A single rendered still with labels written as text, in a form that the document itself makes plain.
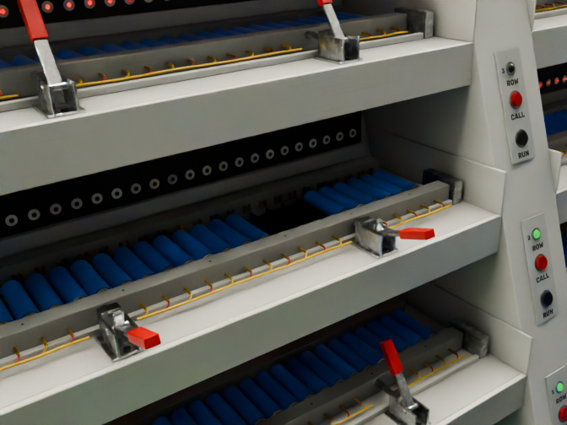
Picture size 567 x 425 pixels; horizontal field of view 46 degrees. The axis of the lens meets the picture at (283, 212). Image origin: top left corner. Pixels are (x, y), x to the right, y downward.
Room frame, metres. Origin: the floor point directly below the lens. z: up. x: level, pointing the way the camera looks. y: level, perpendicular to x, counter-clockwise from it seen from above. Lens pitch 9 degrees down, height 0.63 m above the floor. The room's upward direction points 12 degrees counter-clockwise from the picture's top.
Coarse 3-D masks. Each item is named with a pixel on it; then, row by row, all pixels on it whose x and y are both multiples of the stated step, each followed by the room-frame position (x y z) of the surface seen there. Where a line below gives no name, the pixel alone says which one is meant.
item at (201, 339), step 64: (192, 192) 0.71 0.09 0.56; (0, 256) 0.61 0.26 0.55; (320, 256) 0.63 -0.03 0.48; (384, 256) 0.62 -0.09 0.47; (448, 256) 0.66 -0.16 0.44; (192, 320) 0.53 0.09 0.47; (256, 320) 0.54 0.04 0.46; (320, 320) 0.58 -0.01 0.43; (0, 384) 0.46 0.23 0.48; (64, 384) 0.46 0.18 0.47; (128, 384) 0.48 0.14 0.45; (192, 384) 0.52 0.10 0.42
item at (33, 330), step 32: (416, 192) 0.71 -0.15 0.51; (448, 192) 0.73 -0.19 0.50; (320, 224) 0.64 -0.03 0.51; (352, 224) 0.66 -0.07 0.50; (224, 256) 0.59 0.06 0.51; (256, 256) 0.60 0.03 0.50; (128, 288) 0.54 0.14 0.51; (160, 288) 0.55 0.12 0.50; (192, 288) 0.57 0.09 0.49; (224, 288) 0.56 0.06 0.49; (32, 320) 0.50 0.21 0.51; (64, 320) 0.50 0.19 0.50; (96, 320) 0.52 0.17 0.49; (0, 352) 0.48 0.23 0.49
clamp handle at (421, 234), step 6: (378, 222) 0.62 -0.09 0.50; (378, 228) 0.63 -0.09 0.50; (408, 228) 0.60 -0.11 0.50; (414, 228) 0.59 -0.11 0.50; (420, 228) 0.59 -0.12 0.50; (384, 234) 0.62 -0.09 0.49; (390, 234) 0.61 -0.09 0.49; (396, 234) 0.60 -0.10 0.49; (402, 234) 0.59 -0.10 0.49; (408, 234) 0.59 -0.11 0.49; (414, 234) 0.58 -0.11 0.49; (420, 234) 0.57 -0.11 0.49; (426, 234) 0.57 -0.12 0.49; (432, 234) 0.57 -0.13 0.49
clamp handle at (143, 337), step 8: (120, 312) 0.49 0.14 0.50; (120, 320) 0.49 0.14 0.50; (120, 328) 0.48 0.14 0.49; (128, 328) 0.48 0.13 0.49; (136, 328) 0.46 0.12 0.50; (144, 328) 0.46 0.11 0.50; (128, 336) 0.46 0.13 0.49; (136, 336) 0.44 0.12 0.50; (144, 336) 0.44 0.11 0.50; (152, 336) 0.43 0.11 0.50; (136, 344) 0.45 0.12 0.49; (144, 344) 0.43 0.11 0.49; (152, 344) 0.43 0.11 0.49
